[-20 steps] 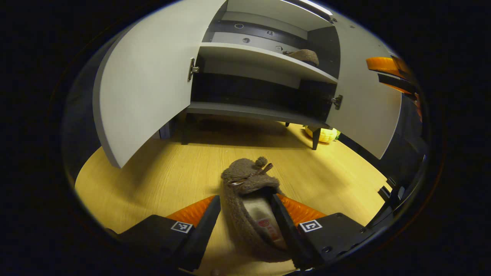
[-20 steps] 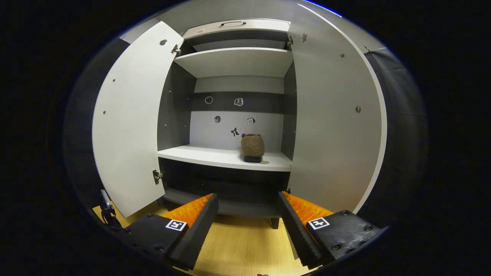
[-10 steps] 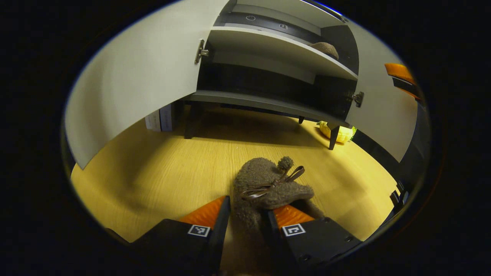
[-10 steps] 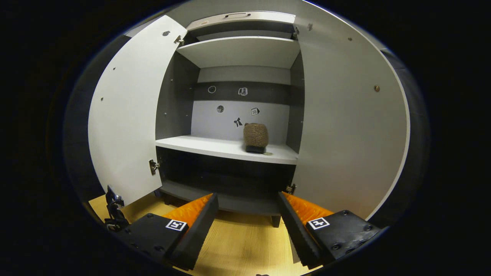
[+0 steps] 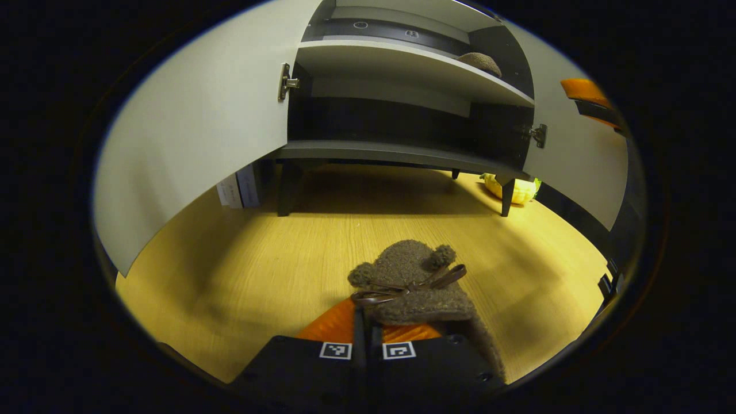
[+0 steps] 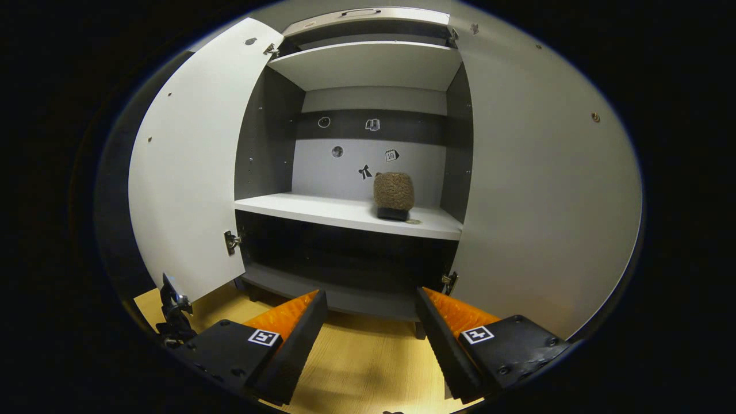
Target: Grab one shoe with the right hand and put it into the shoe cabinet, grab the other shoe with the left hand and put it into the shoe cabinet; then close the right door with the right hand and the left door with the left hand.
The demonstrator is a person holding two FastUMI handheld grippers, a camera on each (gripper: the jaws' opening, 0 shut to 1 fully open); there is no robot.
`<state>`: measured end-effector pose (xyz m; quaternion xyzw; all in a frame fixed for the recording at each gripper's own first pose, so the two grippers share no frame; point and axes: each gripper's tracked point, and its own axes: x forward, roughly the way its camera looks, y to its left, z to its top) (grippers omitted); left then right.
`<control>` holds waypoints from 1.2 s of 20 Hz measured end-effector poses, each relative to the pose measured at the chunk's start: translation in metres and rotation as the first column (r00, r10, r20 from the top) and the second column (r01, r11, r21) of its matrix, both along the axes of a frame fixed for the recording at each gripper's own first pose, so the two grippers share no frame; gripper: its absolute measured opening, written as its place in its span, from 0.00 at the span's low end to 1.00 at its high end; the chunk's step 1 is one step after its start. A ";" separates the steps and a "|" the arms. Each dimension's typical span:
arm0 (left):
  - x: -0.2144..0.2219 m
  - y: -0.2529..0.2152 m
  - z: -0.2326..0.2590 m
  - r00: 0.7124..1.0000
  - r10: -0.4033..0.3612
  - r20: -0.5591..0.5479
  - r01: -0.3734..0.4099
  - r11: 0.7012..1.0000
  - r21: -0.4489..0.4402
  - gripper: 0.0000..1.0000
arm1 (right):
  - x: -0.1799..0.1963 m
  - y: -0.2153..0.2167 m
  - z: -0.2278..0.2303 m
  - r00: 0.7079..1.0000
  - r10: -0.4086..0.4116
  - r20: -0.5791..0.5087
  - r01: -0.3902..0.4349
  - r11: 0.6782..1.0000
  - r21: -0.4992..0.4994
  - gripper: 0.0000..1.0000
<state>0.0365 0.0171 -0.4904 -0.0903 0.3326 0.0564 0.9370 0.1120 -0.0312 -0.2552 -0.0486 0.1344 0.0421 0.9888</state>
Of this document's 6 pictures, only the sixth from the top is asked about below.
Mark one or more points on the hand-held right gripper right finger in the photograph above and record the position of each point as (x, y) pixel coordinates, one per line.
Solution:
(440, 345)

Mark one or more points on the white shoe cabinet door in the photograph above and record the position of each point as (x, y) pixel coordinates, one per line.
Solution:
(546, 201)
(190, 172)

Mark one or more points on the white shoe cabinet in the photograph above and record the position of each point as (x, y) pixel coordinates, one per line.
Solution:
(345, 213)

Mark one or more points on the brown shoe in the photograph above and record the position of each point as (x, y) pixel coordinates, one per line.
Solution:
(394, 192)

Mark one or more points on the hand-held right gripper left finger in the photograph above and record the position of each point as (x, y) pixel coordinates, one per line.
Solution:
(299, 345)

